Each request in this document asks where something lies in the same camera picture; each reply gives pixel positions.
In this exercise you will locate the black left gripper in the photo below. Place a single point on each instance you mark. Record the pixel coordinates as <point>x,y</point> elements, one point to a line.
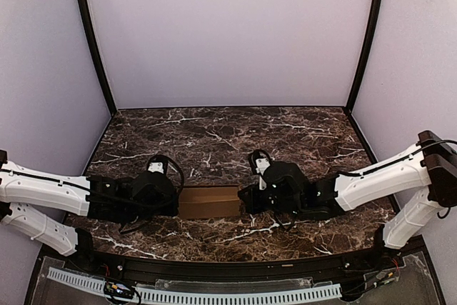
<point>171,205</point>

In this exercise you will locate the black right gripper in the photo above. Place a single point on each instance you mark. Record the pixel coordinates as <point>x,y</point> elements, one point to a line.
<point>248,201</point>

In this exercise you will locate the brown cardboard box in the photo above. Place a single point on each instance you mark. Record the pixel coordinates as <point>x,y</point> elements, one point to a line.
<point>209,202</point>

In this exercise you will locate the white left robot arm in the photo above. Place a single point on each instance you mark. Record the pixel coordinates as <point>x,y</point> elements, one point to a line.
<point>154,192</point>

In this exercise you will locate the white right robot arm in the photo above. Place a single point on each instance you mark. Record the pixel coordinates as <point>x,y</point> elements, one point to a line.
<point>428,167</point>

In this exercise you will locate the left green circuit board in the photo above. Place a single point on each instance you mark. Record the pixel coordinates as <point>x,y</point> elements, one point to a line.
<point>115,289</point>

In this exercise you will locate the green circuit board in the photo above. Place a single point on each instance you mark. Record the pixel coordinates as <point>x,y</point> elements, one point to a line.
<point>382,277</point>
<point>115,289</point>

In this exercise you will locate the right green circuit board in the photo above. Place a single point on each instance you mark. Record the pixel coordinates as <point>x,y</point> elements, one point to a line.
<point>382,277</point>

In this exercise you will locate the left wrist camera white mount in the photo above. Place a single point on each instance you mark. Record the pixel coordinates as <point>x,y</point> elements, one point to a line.
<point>158,163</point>

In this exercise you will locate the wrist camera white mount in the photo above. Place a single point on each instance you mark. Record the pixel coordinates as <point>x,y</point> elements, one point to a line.
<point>158,163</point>
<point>259,160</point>

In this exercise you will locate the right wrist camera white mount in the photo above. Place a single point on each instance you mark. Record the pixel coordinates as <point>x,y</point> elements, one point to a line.
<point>259,160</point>

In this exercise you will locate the white slotted cable duct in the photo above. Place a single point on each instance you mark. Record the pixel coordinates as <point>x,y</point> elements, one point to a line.
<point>183,292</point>

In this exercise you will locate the black curved front rail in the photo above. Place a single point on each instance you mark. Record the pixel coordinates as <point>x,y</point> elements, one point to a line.
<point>415,284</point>

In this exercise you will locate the black left corner post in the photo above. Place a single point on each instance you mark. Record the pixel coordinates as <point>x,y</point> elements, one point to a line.
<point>96,56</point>

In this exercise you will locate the black corner post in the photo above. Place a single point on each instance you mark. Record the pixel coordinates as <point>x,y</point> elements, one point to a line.
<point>370,31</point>
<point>96,56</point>

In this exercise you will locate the black right corner post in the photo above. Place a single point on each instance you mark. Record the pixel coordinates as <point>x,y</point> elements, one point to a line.
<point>370,31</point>

